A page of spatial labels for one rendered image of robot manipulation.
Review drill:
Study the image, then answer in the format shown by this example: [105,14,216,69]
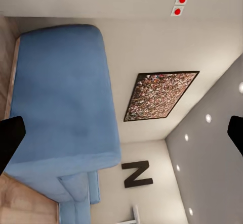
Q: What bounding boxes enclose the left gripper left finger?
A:
[0,116,26,175]

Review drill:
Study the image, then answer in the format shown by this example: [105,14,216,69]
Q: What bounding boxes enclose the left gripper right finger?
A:
[227,115,243,155]

